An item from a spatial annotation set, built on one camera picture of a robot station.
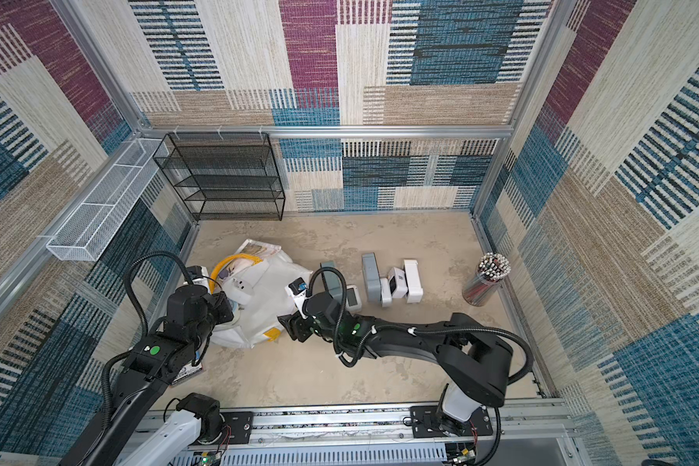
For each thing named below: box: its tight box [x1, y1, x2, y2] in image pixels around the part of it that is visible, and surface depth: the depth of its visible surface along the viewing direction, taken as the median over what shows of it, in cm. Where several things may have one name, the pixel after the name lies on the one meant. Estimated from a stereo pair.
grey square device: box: [361, 252, 382, 302], surface depth 93 cm
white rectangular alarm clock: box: [403, 259, 424, 304], surface depth 96 cm
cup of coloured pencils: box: [462, 252, 512, 307], surface depth 85 cm
